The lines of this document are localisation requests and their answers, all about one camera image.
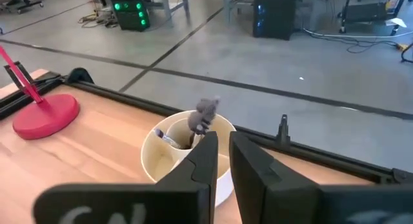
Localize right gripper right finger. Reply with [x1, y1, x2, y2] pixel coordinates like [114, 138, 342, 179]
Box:
[228, 131, 413, 224]

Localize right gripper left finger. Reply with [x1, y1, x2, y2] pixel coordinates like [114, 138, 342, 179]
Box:
[32, 130, 219, 224]

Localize fan makeup brush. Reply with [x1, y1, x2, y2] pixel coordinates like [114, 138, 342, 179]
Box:
[187, 95, 222, 147]

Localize cream round divided organizer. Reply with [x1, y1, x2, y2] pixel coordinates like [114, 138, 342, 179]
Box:
[140, 109, 237, 207]

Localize red round stand base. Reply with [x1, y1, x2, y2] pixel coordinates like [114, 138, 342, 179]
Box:
[0, 45, 81, 141]

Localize black computer tower blue lights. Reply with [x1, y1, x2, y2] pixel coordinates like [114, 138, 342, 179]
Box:
[252, 0, 297, 42]

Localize black computer green lights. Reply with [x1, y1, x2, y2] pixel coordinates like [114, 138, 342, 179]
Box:
[110, 0, 152, 33]

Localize black equipment cart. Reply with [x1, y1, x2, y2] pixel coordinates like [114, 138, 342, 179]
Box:
[336, 0, 410, 37]

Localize white paper sheet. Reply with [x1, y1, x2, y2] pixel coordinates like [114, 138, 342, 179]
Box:
[385, 17, 408, 29]

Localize black wheeled chair base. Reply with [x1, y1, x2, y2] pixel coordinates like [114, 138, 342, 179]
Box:
[0, 0, 50, 15]

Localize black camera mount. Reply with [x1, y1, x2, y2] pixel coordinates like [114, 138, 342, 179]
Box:
[275, 114, 292, 148]

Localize white floor cable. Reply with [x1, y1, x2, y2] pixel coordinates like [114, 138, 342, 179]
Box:
[302, 28, 413, 40]

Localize black floor cable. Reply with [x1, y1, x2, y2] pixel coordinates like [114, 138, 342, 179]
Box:
[307, 31, 401, 55]

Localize yellow cable pile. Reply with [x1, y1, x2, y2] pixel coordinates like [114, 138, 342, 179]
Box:
[77, 7, 119, 29]

